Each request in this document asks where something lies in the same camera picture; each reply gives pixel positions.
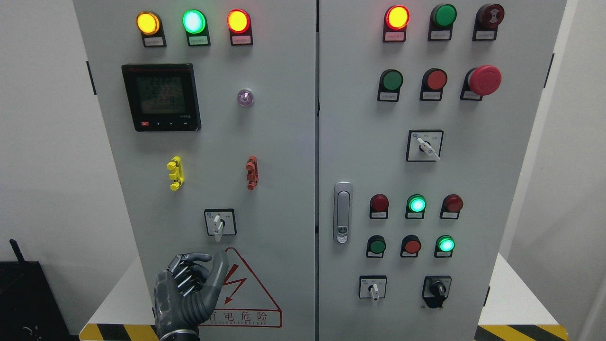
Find red plastic terminal clip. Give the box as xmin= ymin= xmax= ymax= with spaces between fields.
xmin=245 ymin=156 xmax=259 ymax=191

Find black rotary knob switch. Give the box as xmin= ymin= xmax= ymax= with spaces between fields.
xmin=421 ymin=276 xmax=452 ymax=309

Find green push button second row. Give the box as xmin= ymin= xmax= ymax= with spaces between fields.
xmin=377 ymin=69 xmax=403 ymax=103

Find green indicator light top left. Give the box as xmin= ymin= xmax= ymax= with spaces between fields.
xmin=182 ymin=9 xmax=211 ymax=46

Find black digital power meter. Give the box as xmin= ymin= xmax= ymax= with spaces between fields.
xmin=121 ymin=63 xmax=202 ymax=132

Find white platform with hazard stripes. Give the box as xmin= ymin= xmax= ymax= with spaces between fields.
xmin=77 ymin=255 xmax=569 ymax=341

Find dark red indicator light right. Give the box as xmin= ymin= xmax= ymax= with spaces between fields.
xmin=440 ymin=194 xmax=464 ymax=220

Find grey electrical cabinet right door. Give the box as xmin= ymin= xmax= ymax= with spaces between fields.
xmin=317 ymin=0 xmax=567 ymax=341

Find green push button top right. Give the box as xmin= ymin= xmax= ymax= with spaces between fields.
xmin=427 ymin=3 xmax=457 ymax=41

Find grey electrical cabinet left door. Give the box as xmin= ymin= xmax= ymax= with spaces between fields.
xmin=74 ymin=0 xmax=316 ymax=341

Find red emergency stop mushroom button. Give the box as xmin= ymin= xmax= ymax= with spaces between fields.
xmin=460 ymin=64 xmax=502 ymax=101

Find yellow indicator light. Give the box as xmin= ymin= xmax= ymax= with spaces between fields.
xmin=136 ymin=11 xmax=167 ymax=47

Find green lit indicator light middle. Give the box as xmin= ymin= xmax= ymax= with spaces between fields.
xmin=405 ymin=194 xmax=427 ymax=219

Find red push button second row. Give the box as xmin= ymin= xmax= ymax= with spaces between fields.
xmin=419 ymin=68 xmax=448 ymax=101

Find yellow plastic terminal clip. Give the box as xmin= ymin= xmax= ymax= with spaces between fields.
xmin=166 ymin=156 xmax=185 ymax=191

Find green lit push button lower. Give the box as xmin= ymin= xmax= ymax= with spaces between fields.
xmin=434 ymin=235 xmax=456 ymax=258

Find dark red indicator light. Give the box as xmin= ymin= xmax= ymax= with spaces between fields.
xmin=369 ymin=194 xmax=389 ymax=220
xmin=440 ymin=194 xmax=464 ymax=220

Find red electric hazard warning sticker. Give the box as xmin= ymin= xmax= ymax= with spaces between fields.
xmin=201 ymin=247 xmax=282 ymax=328

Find red lit indicator light right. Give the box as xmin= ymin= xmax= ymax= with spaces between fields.
xmin=383 ymin=4 xmax=410 ymax=43

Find dark red buzzer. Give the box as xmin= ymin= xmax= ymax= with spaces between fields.
xmin=472 ymin=3 xmax=505 ymax=41

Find dark red indicator light left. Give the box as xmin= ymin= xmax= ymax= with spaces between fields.
xmin=369 ymin=194 xmax=389 ymax=220

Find red push button lower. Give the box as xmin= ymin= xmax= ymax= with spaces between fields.
xmin=400 ymin=234 xmax=422 ymax=258

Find grey electrical cabinet door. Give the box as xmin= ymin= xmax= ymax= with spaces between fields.
xmin=74 ymin=0 xmax=316 ymax=341
xmin=317 ymin=0 xmax=567 ymax=341

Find silver door lock handle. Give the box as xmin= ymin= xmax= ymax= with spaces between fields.
xmin=333 ymin=181 xmax=353 ymax=245

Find red indicator light top left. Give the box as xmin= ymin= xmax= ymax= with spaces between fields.
xmin=226 ymin=9 xmax=253 ymax=46

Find white rotary selector switch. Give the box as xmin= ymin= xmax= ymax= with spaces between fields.
xmin=358 ymin=276 xmax=387 ymax=301
xmin=406 ymin=129 xmax=444 ymax=162
xmin=204 ymin=208 xmax=237 ymax=242

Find black box with antenna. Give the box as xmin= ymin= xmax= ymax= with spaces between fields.
xmin=0 ymin=238 xmax=72 ymax=341

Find grey black robotic hand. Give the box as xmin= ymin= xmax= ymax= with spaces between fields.
xmin=154 ymin=251 xmax=229 ymax=341

